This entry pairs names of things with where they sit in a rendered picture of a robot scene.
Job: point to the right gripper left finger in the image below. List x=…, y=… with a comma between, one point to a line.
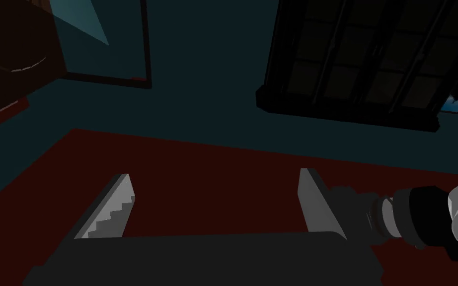
x=111, y=212

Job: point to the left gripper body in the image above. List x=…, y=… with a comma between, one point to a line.
x=350, y=210

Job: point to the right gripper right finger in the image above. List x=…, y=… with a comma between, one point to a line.
x=315, y=206

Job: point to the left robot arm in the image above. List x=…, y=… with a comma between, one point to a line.
x=431, y=216

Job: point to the dark framed window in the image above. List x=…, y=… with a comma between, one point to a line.
x=368, y=59

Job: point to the dark brown door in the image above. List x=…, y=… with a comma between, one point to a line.
x=14, y=47

